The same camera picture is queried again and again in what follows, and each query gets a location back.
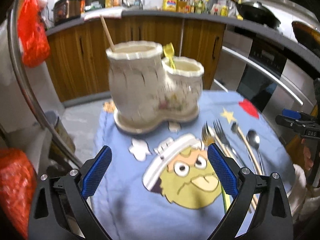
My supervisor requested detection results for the silver spoon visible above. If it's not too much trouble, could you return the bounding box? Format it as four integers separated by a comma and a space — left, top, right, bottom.
247, 129, 265, 175

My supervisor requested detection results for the silver fork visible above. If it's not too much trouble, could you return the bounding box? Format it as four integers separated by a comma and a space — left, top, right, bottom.
213, 119, 245, 167

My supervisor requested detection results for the gold tined fork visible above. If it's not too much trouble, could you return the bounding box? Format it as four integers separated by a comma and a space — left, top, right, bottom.
201, 122, 232, 158

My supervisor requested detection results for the wooden kitchen cabinet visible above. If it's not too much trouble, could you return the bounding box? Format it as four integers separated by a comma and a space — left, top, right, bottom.
46, 14, 225, 105

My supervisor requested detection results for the knife block with utensils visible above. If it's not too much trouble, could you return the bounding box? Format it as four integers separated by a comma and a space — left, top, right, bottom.
176, 0, 190, 14

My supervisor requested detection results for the person hand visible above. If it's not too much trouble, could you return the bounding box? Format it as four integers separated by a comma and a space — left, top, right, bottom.
302, 139, 313, 171

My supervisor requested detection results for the red plastic bag lower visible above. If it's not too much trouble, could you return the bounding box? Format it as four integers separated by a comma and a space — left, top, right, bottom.
1, 148, 37, 239

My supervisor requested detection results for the stainless steel oven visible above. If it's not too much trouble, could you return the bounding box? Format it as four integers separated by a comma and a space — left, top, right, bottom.
211, 30, 316, 141

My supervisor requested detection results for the blue cartoon cloth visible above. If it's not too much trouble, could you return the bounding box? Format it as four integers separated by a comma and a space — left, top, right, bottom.
92, 91, 295, 239

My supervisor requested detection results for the black wok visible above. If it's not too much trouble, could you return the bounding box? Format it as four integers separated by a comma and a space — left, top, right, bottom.
230, 0, 281, 29

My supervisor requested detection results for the cream ceramic double utensil holder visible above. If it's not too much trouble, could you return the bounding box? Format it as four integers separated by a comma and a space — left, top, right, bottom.
106, 41, 204, 134

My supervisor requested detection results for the yellow green plastic spoon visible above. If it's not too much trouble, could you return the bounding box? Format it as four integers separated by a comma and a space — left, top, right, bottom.
163, 43, 176, 69

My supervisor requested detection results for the red plastic bag hanging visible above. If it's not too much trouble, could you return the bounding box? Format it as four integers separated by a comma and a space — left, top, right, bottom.
17, 0, 50, 68

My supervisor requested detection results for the wooden chopstick in holder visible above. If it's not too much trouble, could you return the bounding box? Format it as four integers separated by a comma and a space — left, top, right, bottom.
100, 15, 115, 52

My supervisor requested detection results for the yellow oil bottle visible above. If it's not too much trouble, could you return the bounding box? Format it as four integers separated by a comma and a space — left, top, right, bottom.
162, 0, 177, 12

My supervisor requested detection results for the rice cooker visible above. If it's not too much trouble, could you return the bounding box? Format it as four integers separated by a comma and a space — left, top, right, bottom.
53, 0, 85, 26

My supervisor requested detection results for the chrome curved rail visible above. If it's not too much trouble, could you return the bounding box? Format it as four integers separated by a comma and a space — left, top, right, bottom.
7, 0, 82, 168

